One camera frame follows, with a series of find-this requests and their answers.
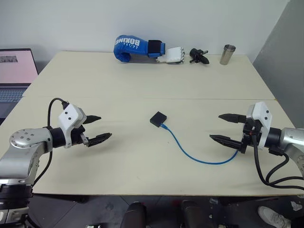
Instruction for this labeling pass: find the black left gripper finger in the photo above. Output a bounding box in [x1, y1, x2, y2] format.
[83, 115, 102, 125]
[86, 133, 113, 148]

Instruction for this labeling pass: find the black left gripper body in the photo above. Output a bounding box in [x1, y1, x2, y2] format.
[71, 124, 89, 148]

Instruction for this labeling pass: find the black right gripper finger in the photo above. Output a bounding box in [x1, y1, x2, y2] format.
[218, 114, 247, 124]
[209, 134, 243, 151]

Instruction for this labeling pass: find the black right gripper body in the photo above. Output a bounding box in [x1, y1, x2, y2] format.
[239, 118, 263, 155]

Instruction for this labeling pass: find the black square adapter box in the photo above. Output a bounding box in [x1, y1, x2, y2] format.
[149, 111, 168, 127]

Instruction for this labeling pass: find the stainless steel cup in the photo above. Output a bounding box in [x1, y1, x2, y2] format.
[219, 44, 237, 66]

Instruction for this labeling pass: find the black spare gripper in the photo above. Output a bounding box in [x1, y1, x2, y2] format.
[189, 48, 210, 65]

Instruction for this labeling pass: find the blue boxing glove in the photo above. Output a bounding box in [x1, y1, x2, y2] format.
[113, 35, 166, 63]

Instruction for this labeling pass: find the white robotic hand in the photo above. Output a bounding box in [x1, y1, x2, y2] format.
[155, 47, 186, 65]

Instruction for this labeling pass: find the white sneaker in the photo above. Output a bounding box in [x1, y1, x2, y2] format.
[257, 206, 292, 228]

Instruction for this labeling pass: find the grey laptop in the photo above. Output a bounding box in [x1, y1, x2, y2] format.
[0, 48, 39, 119]

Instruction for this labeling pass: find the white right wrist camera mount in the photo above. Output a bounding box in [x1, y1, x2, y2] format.
[246, 102, 273, 150]

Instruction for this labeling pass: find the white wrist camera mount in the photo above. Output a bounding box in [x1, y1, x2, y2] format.
[246, 102, 273, 150]
[58, 104, 87, 149]

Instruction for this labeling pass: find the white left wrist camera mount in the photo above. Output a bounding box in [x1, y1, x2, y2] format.
[58, 104, 87, 149]

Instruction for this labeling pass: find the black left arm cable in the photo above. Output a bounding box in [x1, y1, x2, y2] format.
[32, 98, 70, 187]

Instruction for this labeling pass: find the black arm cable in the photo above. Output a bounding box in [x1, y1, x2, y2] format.
[252, 130, 304, 190]
[32, 98, 70, 187]

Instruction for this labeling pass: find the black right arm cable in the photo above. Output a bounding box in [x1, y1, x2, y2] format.
[252, 130, 304, 190]

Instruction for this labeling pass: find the blue cable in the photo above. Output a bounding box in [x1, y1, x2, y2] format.
[159, 123, 239, 165]

